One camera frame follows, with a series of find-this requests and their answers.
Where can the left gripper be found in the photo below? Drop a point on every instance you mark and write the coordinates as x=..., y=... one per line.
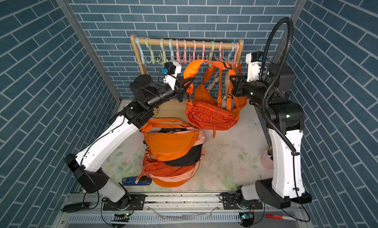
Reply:
x=180, y=83

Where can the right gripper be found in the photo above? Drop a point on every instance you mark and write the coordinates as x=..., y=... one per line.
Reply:
x=237, y=88

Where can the dark red-orange bag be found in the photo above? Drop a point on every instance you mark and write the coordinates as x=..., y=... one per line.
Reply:
x=151, y=166

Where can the large pink sling bag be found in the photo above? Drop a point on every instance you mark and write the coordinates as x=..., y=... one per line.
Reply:
x=177, y=178

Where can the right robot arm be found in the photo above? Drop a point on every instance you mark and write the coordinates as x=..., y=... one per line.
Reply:
x=268, y=89

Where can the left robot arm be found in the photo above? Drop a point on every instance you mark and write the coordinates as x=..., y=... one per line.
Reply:
x=86, y=165

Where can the green hook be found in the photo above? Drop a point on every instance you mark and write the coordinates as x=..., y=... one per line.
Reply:
x=152, y=56
x=162, y=55

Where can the wooden hanging rack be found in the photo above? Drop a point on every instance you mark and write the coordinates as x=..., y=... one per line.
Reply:
x=186, y=52

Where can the pink pen cup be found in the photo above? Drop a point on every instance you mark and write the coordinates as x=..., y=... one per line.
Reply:
x=267, y=159

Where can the blue black stapler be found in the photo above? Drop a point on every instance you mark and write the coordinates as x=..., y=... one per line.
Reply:
x=131, y=181

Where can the red white marker pen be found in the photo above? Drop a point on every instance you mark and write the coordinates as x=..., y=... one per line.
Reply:
x=270, y=216

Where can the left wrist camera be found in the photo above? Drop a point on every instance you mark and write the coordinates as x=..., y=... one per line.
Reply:
x=170, y=71

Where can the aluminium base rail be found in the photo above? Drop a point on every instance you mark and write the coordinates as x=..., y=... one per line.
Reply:
x=178, y=210

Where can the black remote on rail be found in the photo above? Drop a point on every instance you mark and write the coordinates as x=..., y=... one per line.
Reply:
x=76, y=207

